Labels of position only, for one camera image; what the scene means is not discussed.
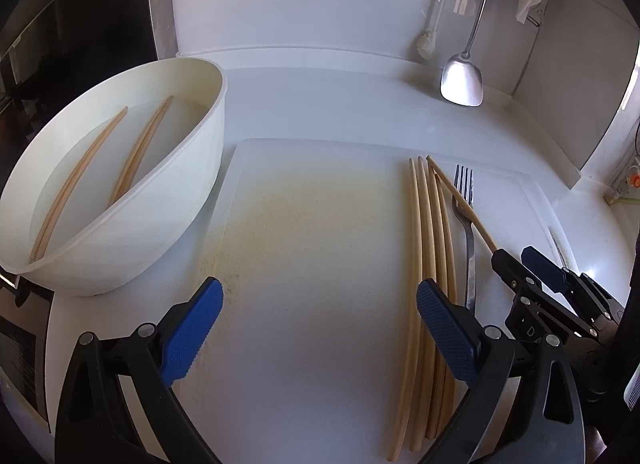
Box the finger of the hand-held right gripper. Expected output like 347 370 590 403
520 245 624 331
491 248 592 343

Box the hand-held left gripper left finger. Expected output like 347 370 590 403
55 276 224 464

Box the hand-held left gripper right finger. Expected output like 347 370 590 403
416 279 586 464

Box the metal fork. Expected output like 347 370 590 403
450 165 477 315

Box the white round bowl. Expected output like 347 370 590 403
0 57 228 298

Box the gas pipe valve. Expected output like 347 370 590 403
605 139 640 205

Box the white plastic cutting board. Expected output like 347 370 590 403
170 138 633 464

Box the metal spatula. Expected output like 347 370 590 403
440 0 501 108

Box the white bottle brush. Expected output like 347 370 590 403
414 0 458 62

